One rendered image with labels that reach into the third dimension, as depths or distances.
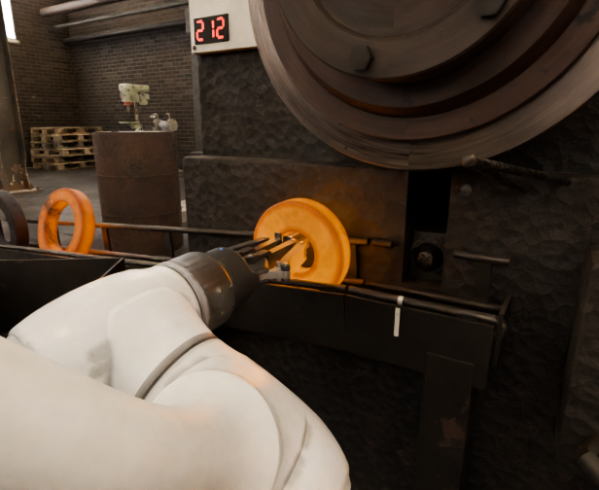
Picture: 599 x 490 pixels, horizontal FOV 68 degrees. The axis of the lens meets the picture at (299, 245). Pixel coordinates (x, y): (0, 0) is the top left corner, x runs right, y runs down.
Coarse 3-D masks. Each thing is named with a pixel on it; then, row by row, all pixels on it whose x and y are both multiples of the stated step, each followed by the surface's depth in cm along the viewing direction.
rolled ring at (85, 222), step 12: (60, 192) 104; (72, 192) 102; (48, 204) 107; (60, 204) 106; (72, 204) 101; (84, 204) 101; (48, 216) 107; (84, 216) 100; (48, 228) 108; (84, 228) 99; (48, 240) 107; (72, 240) 101; (84, 240) 100; (84, 252) 101
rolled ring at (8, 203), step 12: (0, 192) 112; (0, 204) 111; (12, 204) 110; (12, 216) 109; (24, 216) 112; (12, 228) 110; (24, 228) 111; (0, 240) 119; (12, 240) 112; (24, 240) 112
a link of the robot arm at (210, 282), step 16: (192, 256) 47; (208, 256) 48; (192, 272) 44; (208, 272) 46; (224, 272) 47; (208, 288) 44; (224, 288) 46; (208, 304) 44; (224, 304) 47; (208, 320) 44; (224, 320) 48
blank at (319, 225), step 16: (272, 208) 66; (288, 208) 65; (304, 208) 63; (320, 208) 63; (272, 224) 67; (288, 224) 65; (304, 224) 64; (320, 224) 62; (336, 224) 63; (320, 240) 63; (336, 240) 62; (320, 256) 64; (336, 256) 62; (304, 272) 66; (320, 272) 65; (336, 272) 63; (304, 288) 67
